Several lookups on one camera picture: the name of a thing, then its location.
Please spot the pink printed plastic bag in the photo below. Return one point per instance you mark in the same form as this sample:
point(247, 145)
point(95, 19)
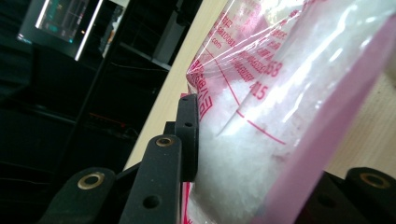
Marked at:
point(280, 109)

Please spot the dark monitor screen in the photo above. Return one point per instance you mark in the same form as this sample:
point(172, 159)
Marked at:
point(62, 21)

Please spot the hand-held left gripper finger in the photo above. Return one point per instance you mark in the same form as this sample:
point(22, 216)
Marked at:
point(187, 140)

